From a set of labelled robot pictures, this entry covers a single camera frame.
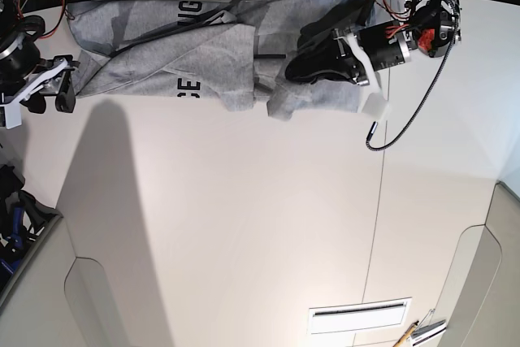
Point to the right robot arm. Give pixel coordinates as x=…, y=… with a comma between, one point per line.
x=19, y=52

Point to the blue black tools in bin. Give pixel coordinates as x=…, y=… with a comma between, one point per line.
x=23, y=219

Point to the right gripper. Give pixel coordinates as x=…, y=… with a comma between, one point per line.
x=60, y=86

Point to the grey T-shirt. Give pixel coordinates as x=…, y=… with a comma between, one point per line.
x=233, y=51

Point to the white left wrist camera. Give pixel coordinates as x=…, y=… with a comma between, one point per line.
x=371, y=99

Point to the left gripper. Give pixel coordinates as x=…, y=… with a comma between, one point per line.
x=351, y=64

